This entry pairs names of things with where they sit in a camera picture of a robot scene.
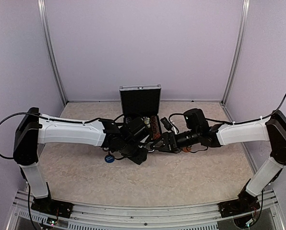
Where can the right aluminium corner post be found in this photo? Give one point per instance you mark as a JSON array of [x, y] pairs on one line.
[[237, 52]]

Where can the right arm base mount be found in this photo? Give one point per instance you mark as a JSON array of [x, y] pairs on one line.
[[244, 203]]

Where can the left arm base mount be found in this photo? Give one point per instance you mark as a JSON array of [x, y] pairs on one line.
[[53, 207]]

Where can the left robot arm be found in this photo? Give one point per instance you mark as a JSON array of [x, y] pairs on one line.
[[36, 129]]

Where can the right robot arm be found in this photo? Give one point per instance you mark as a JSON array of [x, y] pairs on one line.
[[271, 129]]

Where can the clear round dealer button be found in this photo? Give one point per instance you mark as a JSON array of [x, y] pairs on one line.
[[146, 120]]

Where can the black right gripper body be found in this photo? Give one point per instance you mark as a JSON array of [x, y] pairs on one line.
[[172, 135]]

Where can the brown black chip row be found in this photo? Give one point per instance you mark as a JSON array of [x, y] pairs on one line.
[[155, 128]]

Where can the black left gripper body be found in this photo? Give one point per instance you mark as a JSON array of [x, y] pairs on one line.
[[137, 158]]

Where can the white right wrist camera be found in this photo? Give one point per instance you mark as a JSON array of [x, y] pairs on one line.
[[168, 125]]

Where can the aluminium corner post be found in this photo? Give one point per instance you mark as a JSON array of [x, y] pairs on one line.
[[237, 52], [50, 50]]

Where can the blue small blind button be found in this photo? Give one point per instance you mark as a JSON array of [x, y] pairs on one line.
[[109, 159]]

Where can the aluminium poker case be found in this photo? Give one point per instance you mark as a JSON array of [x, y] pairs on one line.
[[141, 101]]

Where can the left aluminium corner post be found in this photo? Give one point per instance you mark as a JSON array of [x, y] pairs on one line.
[[50, 50]]

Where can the orange big blind button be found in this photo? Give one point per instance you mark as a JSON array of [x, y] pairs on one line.
[[186, 149]]

